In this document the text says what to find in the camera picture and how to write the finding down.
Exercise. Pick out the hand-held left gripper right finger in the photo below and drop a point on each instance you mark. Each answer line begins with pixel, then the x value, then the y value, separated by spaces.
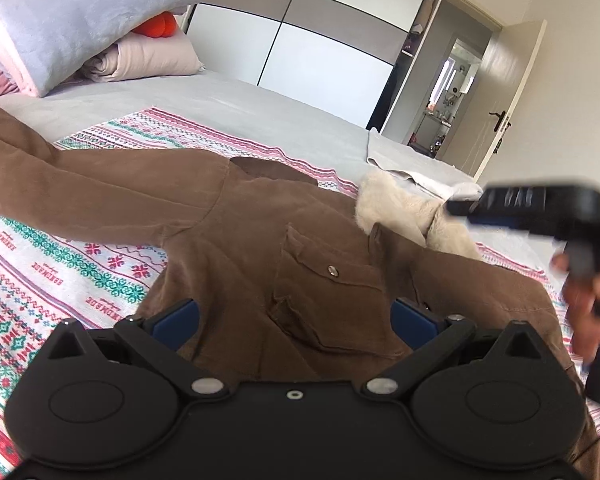
pixel 411 325

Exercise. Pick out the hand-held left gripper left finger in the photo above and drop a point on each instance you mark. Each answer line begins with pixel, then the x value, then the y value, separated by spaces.
pixel 176 321

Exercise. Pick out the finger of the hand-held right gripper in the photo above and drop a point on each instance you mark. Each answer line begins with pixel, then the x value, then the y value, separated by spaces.
pixel 485 210

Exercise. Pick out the brown jacket with fur collar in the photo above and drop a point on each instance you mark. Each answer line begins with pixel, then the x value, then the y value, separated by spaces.
pixel 255 210

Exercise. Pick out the person's right hand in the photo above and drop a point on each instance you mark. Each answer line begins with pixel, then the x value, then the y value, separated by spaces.
pixel 582 315

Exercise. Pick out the white cloth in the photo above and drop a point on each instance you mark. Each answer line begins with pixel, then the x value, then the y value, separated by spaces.
pixel 415 165

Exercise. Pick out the glass display shelf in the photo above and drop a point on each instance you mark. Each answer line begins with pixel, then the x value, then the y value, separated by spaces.
pixel 432 127

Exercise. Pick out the cream room door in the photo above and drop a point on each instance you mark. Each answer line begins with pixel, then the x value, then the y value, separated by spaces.
pixel 512 90

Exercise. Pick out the patterned pink green blanket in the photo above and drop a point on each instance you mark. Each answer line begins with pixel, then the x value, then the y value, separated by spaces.
pixel 55 270

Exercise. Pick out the white grey wardrobe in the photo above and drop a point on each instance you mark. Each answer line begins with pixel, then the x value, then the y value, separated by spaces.
pixel 325 35

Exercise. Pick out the beige pillow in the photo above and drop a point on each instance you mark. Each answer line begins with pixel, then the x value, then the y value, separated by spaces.
pixel 145 55

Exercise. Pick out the orange plush toy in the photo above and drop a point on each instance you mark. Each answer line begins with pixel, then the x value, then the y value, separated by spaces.
pixel 155 25

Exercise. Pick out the folded grey blanket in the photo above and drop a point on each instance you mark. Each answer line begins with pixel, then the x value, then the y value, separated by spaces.
pixel 80 15

